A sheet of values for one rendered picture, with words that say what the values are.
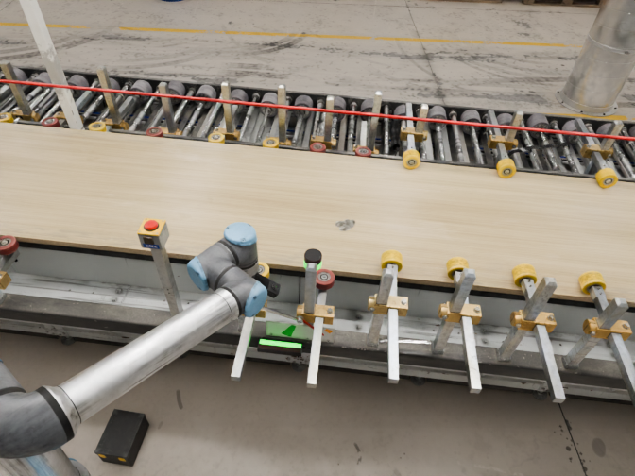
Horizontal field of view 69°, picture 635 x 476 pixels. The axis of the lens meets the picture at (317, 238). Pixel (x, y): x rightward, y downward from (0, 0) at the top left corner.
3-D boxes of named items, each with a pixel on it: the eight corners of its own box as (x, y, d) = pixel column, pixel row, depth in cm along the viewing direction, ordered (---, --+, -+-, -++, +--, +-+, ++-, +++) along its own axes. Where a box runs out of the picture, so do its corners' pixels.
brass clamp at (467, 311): (478, 326, 161) (482, 318, 157) (438, 322, 161) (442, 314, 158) (475, 312, 165) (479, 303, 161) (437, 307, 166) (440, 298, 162)
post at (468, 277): (440, 355, 179) (476, 276, 144) (432, 354, 179) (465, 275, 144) (440, 347, 181) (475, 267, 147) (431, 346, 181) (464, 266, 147)
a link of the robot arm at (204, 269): (208, 280, 119) (243, 254, 126) (180, 258, 124) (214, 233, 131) (213, 302, 126) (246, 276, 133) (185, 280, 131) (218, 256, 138)
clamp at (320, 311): (332, 325, 170) (333, 317, 167) (296, 321, 171) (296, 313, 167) (334, 313, 174) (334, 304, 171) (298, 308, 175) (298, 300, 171)
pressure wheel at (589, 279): (577, 289, 173) (591, 297, 176) (597, 279, 168) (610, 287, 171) (573, 277, 177) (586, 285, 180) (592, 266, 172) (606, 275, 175)
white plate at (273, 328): (333, 343, 179) (334, 329, 172) (266, 335, 180) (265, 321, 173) (333, 342, 179) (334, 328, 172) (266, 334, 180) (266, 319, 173)
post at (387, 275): (374, 353, 183) (394, 276, 148) (366, 352, 183) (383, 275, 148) (374, 345, 185) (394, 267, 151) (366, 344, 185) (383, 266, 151)
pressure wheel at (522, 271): (535, 272, 169) (512, 277, 172) (540, 284, 174) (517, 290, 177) (531, 260, 173) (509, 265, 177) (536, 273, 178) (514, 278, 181)
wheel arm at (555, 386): (562, 403, 141) (567, 398, 139) (550, 401, 142) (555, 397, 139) (527, 277, 176) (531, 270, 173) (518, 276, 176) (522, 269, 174)
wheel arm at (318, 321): (316, 389, 153) (317, 383, 150) (305, 388, 153) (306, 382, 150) (328, 285, 183) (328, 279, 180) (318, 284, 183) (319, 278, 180)
